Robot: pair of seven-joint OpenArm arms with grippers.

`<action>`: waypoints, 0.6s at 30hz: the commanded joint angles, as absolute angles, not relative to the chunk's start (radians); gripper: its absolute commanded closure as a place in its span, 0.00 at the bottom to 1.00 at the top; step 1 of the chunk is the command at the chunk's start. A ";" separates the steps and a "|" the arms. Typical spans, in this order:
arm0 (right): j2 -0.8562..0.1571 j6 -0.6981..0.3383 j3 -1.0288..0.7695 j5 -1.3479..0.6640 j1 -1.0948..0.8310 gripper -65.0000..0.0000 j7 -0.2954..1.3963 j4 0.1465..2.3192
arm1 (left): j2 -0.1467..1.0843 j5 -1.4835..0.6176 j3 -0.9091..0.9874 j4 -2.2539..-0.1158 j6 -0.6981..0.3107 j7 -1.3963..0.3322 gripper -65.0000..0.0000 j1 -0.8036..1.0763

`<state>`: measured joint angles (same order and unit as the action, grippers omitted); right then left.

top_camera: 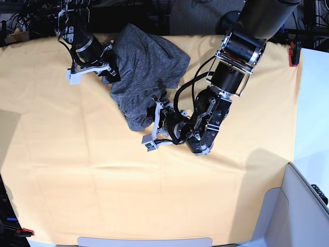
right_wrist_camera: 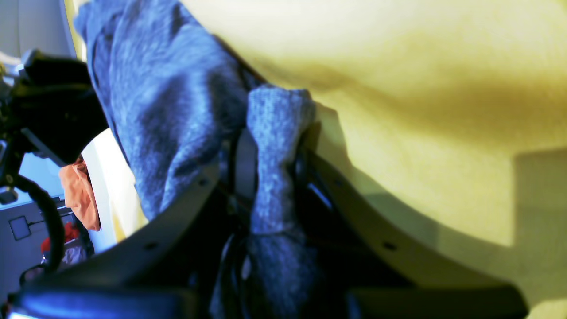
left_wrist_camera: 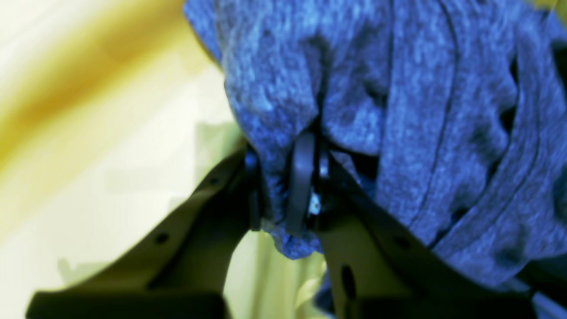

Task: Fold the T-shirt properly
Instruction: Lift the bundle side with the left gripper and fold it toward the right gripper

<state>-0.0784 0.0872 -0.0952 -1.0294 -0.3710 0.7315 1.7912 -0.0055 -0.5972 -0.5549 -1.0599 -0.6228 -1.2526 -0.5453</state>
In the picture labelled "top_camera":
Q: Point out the grey tray at bottom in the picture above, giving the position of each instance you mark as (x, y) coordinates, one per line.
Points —
(201, 242)

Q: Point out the red clamp at right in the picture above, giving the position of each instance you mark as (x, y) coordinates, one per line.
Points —
(294, 53)

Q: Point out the grey long-sleeve T-shirt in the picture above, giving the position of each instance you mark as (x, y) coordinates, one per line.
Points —
(148, 65)

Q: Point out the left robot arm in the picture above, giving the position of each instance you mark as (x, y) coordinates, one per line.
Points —
(230, 68)

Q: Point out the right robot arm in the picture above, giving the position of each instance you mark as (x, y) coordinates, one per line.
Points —
(72, 19)

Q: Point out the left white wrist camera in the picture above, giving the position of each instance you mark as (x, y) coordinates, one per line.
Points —
(151, 142)

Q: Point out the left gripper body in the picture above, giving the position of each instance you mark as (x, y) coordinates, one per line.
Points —
(173, 126)

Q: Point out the black remote control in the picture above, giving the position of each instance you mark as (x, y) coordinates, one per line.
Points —
(320, 193)

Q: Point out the yellow table cloth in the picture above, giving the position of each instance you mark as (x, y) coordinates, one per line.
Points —
(72, 168)

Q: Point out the black round stand base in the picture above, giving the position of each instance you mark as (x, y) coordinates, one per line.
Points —
(226, 21)

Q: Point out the white box bin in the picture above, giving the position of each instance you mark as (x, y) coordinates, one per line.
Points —
(292, 215)

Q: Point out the red clamp at left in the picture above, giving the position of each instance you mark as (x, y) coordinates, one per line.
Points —
(24, 232)

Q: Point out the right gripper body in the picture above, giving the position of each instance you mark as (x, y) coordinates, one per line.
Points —
(87, 55)

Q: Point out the red clamp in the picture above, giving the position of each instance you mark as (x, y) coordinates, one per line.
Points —
(294, 53)
(24, 232)

